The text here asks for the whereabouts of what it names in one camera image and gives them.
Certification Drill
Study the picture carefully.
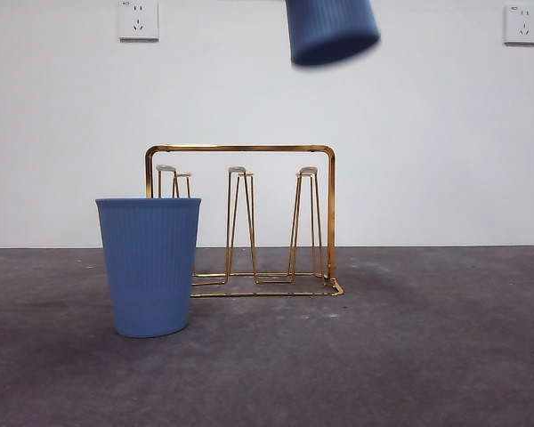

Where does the gold wire cup rack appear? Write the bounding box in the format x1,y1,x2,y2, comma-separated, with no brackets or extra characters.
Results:
144,142,346,298

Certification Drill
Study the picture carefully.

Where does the blue ribbed plastic cup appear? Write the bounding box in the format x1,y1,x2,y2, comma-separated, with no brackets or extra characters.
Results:
94,197,203,338
284,0,382,68

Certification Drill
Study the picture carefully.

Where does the white wall socket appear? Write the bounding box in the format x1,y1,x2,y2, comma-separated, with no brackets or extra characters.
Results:
503,4,534,46
117,0,160,44

